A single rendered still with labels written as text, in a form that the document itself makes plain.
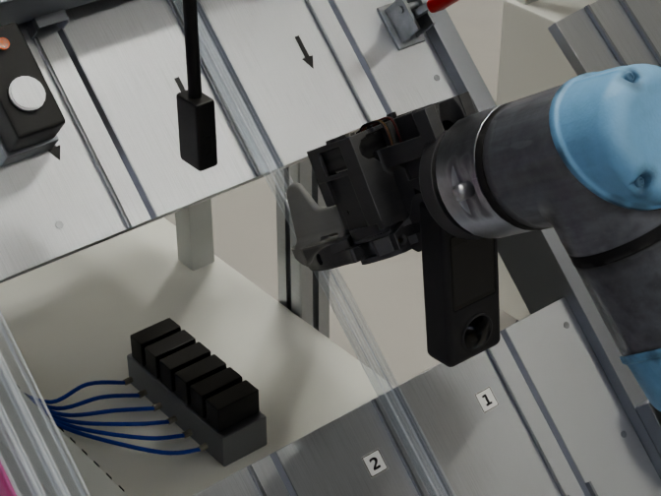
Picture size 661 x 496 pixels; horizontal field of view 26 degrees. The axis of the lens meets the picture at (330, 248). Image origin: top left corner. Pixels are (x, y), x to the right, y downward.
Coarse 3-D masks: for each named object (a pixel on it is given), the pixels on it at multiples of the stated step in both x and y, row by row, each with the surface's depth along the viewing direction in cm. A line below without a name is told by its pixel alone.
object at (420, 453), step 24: (216, 48) 104; (216, 72) 103; (240, 96) 103; (240, 120) 103; (264, 144) 103; (264, 168) 103; (288, 216) 103; (336, 288) 102; (336, 312) 102; (360, 312) 102; (360, 336) 102; (360, 360) 102; (384, 360) 102; (384, 384) 101; (408, 408) 102; (408, 432) 101; (408, 456) 102; (432, 456) 101; (432, 480) 101
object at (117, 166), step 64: (128, 0) 103; (256, 0) 108; (320, 0) 111; (384, 0) 114; (64, 64) 99; (128, 64) 102; (256, 64) 106; (320, 64) 109; (384, 64) 112; (64, 128) 98; (128, 128) 100; (320, 128) 107; (0, 192) 94; (64, 192) 96; (128, 192) 98; (192, 192) 101; (0, 256) 93; (64, 256) 96
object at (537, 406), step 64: (576, 320) 112; (448, 384) 105; (512, 384) 108; (576, 384) 111; (320, 448) 99; (384, 448) 101; (448, 448) 104; (512, 448) 106; (576, 448) 109; (640, 448) 111
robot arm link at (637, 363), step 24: (648, 240) 75; (576, 264) 78; (600, 264) 76; (624, 264) 75; (648, 264) 75; (600, 288) 77; (624, 288) 76; (648, 288) 75; (600, 312) 79; (624, 312) 77; (648, 312) 76; (624, 336) 78; (648, 336) 76; (624, 360) 79; (648, 360) 77; (648, 384) 78
